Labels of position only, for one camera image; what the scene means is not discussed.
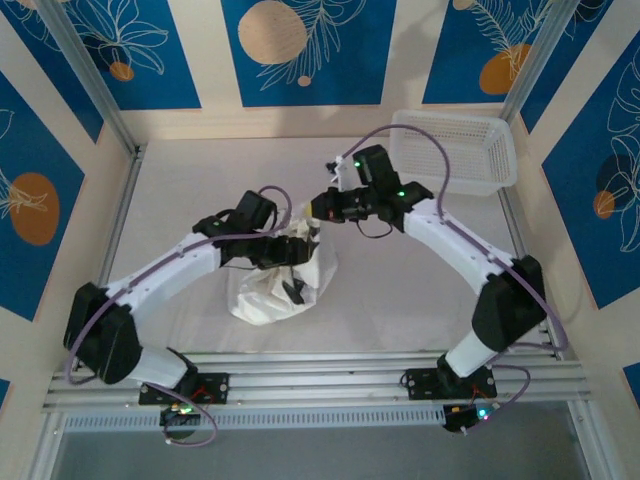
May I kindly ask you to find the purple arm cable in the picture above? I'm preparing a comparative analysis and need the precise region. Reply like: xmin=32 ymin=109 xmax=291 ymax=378
xmin=65 ymin=185 xmax=294 ymax=446
xmin=342 ymin=124 xmax=570 ymax=435

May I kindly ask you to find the white perforated plastic basket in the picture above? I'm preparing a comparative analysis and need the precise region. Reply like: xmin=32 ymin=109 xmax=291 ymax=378
xmin=388 ymin=109 xmax=519 ymax=199

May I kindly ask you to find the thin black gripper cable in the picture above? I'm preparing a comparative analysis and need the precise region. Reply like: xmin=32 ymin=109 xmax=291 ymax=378
xmin=355 ymin=218 xmax=397 ymax=242

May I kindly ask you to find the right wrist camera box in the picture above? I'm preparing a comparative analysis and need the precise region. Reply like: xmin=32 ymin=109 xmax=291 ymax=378
xmin=323 ymin=153 xmax=352 ymax=194

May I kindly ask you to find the aluminium mounting rail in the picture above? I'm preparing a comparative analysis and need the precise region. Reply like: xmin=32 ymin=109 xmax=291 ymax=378
xmin=42 ymin=349 xmax=594 ymax=414

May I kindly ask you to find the aluminium frame post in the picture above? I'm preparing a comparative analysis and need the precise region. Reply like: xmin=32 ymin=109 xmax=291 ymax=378
xmin=499 ymin=0 xmax=594 ymax=124
xmin=34 ymin=0 xmax=146 ymax=159

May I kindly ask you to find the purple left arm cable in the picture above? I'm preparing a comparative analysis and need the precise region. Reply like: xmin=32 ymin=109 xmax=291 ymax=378
xmin=65 ymin=185 xmax=294 ymax=446

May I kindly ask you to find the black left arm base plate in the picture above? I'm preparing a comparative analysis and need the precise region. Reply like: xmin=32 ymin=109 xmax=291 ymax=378
xmin=138 ymin=372 xmax=230 ymax=405

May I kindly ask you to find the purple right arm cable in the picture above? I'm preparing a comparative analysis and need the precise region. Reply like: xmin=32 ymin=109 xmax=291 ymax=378
xmin=342 ymin=124 xmax=570 ymax=435

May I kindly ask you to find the grey slotted cable duct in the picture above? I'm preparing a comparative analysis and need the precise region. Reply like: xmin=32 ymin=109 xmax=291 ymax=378
xmin=62 ymin=404 xmax=449 ymax=434

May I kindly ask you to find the white t-shirt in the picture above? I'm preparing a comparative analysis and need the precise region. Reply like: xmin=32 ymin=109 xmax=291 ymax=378
xmin=227 ymin=199 xmax=339 ymax=326

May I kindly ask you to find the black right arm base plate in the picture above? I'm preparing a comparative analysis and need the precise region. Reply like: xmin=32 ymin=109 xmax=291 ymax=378
xmin=403 ymin=367 xmax=499 ymax=401

